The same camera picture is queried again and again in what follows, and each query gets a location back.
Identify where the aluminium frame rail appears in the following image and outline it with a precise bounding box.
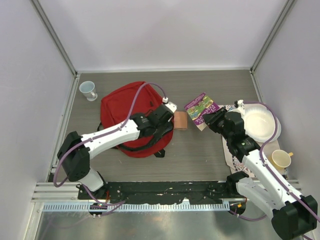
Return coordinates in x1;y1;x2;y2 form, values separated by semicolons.
31;181;306;203

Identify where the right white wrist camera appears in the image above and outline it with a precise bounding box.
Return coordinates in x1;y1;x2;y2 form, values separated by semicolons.
233;99;246;115

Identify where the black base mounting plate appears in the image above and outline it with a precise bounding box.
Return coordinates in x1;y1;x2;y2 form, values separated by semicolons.
92;181;244;205

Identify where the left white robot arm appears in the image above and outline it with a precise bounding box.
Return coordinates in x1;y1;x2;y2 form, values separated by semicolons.
57;102;177;200

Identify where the cream yellow mug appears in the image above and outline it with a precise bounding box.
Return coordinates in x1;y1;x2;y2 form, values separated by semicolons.
271;149;294;170

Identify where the purple cover book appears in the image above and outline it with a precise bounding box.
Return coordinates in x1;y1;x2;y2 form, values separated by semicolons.
184;92;221;131

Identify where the patterned cloth placemat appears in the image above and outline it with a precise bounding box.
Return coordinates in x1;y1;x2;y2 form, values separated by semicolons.
221;103;282;179

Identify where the slotted cable duct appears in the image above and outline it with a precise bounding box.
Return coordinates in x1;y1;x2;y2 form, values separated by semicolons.
42;201;230;212

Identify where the tan leather wallet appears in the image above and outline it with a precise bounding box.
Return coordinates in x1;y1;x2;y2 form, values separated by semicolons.
174;111;188;130

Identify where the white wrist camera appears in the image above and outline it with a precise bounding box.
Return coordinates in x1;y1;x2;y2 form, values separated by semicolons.
233;99;246;115
162;97;178;115

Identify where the translucent plastic cup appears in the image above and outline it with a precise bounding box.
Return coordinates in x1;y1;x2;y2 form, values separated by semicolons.
79;81;98;102

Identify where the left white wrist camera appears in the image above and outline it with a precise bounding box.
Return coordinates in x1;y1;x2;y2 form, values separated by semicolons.
162;97;178;115

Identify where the white paper plate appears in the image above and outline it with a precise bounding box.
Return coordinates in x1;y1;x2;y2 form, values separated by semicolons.
242;103;276;143

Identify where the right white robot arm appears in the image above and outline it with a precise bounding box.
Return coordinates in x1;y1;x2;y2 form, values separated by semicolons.
203;107;320;240

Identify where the red backpack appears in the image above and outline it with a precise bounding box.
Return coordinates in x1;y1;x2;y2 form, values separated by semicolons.
99;81;174;158

